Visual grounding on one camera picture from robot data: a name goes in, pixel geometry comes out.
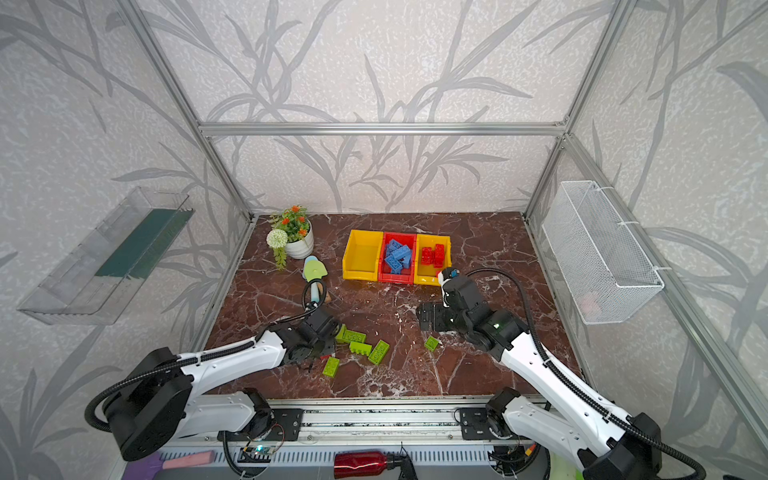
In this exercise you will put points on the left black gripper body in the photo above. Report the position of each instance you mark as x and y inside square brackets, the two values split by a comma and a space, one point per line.
[327, 327]

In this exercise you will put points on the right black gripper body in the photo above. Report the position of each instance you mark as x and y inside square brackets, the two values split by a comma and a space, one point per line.
[437, 315]

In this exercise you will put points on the green brick wide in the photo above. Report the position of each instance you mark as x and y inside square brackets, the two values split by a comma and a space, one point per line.
[353, 336]

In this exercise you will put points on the green brick toothed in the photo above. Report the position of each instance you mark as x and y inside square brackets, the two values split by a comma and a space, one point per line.
[360, 348]

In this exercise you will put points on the red brick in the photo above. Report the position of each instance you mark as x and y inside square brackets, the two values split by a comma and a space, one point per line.
[427, 256]
[439, 256]

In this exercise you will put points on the green brick diagonal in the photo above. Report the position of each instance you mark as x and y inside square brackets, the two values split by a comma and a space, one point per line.
[379, 352]

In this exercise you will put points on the blue brick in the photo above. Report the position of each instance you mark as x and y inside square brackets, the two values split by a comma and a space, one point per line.
[403, 255]
[392, 246]
[394, 264]

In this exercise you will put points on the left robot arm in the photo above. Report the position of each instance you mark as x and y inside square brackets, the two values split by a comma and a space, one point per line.
[170, 396]

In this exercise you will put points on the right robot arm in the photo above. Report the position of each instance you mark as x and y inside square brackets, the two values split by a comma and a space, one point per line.
[516, 345]

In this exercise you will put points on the light blue garden trowel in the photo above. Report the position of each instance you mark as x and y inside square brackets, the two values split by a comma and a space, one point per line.
[312, 272]

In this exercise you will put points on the right yellow bin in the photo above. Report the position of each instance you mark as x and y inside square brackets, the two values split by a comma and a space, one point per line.
[427, 275]

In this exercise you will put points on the yellow bin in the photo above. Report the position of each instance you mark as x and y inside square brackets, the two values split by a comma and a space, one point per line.
[361, 260]
[427, 275]

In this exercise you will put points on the red bin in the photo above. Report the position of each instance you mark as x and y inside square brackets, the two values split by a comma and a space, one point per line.
[407, 275]

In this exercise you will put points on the left yellow bin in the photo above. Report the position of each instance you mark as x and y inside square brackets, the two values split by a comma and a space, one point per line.
[361, 260]

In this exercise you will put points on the potted plant white pot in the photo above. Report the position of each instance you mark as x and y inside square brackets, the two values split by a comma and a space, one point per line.
[291, 236]

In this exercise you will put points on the electronics board with led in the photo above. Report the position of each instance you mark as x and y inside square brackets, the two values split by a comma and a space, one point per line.
[252, 455]

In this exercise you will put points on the red metal bottle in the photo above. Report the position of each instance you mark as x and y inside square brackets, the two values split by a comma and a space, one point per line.
[364, 464]

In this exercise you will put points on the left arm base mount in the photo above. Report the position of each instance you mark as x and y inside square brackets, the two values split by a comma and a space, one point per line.
[282, 424]

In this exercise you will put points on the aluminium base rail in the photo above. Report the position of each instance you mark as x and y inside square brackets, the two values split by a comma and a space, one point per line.
[372, 426]

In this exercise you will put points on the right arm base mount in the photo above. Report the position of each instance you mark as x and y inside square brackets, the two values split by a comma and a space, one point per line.
[473, 423]

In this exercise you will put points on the white wire basket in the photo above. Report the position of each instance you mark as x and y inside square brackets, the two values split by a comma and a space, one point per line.
[607, 272]

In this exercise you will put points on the purple tool pink handle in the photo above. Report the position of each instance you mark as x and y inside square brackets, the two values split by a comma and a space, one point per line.
[148, 467]

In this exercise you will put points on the clear plastic wall shelf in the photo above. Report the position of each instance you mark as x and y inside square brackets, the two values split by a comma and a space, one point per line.
[95, 283]

